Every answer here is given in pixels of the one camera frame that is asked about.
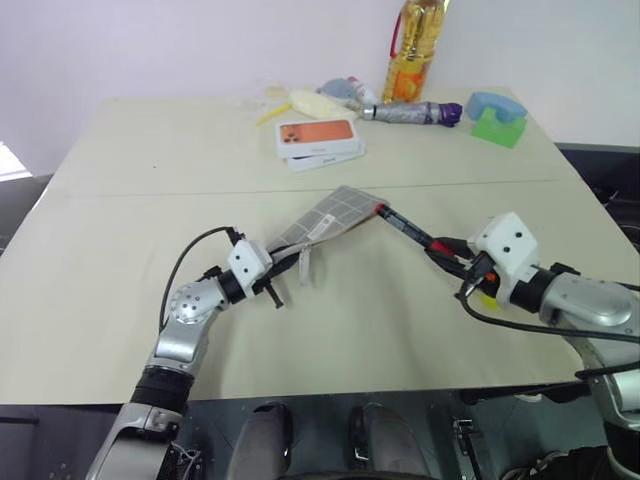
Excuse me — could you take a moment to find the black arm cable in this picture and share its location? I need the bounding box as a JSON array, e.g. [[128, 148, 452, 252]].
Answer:
[[455, 279, 640, 382], [158, 225, 245, 336]]

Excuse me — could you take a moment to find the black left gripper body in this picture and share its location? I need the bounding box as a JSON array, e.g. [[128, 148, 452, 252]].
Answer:
[[252, 263, 291, 311]]

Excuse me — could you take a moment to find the white flat box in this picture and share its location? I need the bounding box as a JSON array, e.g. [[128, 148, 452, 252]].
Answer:
[[286, 140, 368, 174]]

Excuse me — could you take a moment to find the silver purple folded umbrella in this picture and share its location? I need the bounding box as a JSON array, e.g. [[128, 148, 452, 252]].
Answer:
[[359, 100, 464, 129]]

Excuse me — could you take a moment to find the green foam block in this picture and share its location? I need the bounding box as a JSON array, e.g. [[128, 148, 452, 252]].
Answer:
[[470, 106, 529, 150]]

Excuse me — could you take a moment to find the yellow cooking oil bottle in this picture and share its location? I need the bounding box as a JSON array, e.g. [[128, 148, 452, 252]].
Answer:
[[381, 0, 452, 105]]

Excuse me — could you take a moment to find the grey grid pouch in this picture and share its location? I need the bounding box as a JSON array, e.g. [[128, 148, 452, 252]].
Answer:
[[264, 185, 391, 288]]

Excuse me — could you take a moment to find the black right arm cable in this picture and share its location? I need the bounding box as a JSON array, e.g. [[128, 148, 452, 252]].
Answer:
[[455, 279, 640, 382]]

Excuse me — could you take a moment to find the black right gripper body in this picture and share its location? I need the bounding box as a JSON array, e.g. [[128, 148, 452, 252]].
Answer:
[[453, 251, 503, 307]]

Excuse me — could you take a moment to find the red marker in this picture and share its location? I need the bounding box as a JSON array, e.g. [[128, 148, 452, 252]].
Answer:
[[375, 203, 457, 254]]

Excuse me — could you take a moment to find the black table clamp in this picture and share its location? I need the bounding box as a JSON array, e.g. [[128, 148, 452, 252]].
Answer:
[[451, 418, 485, 457]]

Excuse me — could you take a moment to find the blue toy telephone handset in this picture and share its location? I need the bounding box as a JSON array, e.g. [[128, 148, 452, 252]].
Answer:
[[466, 90, 529, 124]]

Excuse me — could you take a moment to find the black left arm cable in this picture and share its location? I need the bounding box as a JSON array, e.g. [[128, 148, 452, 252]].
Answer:
[[158, 225, 245, 336]]

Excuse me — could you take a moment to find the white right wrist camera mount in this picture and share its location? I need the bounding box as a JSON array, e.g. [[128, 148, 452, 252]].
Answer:
[[467, 211, 542, 307]]

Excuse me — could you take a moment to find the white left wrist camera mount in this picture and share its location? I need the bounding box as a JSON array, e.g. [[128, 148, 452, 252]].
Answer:
[[227, 239, 274, 297]]

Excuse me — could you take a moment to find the grey blue plush toy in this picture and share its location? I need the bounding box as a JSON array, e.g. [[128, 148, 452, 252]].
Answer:
[[316, 76, 379, 107]]

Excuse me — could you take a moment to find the yellow stick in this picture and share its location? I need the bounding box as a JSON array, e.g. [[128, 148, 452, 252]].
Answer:
[[255, 102, 292, 127]]

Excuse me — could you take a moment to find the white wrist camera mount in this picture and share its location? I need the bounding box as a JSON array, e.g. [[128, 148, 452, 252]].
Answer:
[[467, 211, 542, 307], [227, 239, 274, 297]]

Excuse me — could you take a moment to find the orange phone box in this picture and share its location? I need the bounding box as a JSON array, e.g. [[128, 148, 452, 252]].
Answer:
[[274, 119, 363, 159]]

